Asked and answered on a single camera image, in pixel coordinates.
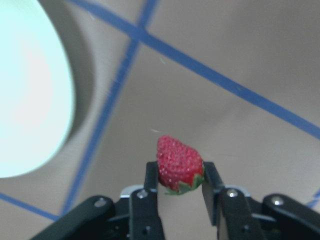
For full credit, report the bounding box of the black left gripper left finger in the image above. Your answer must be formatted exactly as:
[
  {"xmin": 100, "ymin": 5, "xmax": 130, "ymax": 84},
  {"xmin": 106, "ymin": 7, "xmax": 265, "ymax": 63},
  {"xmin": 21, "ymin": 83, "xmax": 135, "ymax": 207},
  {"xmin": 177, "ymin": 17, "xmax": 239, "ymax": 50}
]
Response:
[{"xmin": 33, "ymin": 162, "xmax": 165, "ymax": 240}]

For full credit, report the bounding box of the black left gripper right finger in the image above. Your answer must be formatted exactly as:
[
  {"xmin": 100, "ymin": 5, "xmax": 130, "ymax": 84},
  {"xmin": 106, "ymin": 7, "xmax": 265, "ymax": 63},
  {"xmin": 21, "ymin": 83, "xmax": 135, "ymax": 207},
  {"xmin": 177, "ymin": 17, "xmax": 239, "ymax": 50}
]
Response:
[{"xmin": 202, "ymin": 162, "xmax": 320, "ymax": 240}]

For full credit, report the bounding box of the light green plate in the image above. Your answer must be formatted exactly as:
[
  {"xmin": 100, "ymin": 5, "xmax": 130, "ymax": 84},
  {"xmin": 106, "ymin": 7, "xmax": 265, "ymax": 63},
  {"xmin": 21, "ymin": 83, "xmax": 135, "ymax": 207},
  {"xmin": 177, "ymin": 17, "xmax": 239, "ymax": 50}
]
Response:
[{"xmin": 0, "ymin": 0, "xmax": 76, "ymax": 178}]

